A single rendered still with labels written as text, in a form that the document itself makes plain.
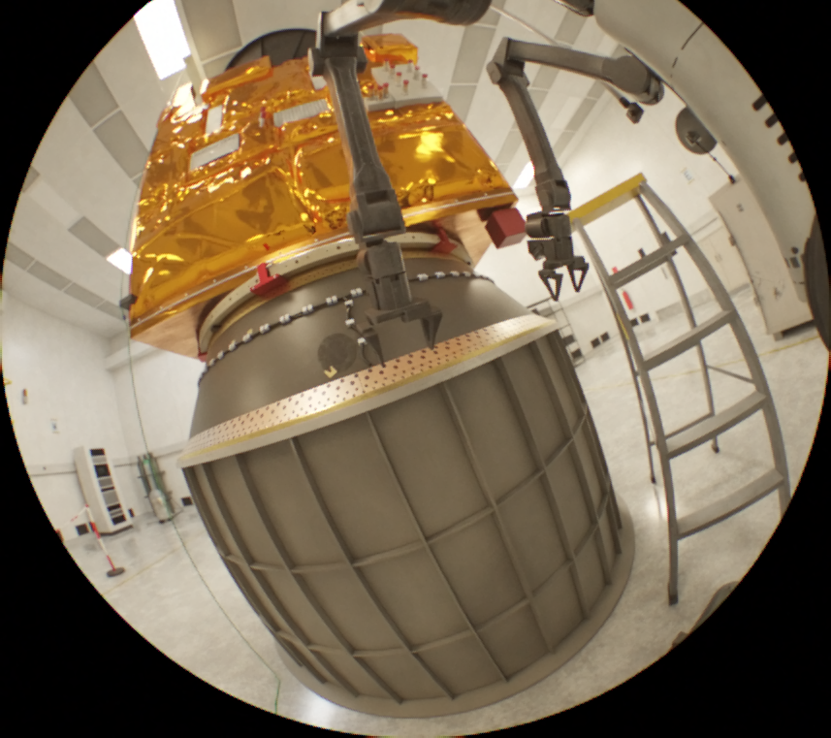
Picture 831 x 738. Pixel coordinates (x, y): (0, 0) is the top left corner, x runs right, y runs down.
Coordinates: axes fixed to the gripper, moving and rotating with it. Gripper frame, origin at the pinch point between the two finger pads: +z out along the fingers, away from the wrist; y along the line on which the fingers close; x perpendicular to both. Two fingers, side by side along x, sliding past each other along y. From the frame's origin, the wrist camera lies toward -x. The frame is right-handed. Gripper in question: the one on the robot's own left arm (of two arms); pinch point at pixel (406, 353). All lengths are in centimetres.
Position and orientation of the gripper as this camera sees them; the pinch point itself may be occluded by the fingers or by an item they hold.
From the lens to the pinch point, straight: 53.3
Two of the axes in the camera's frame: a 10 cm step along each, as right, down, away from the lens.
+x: 4.0, 1.8, -9.0
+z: 2.0, 9.4, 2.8
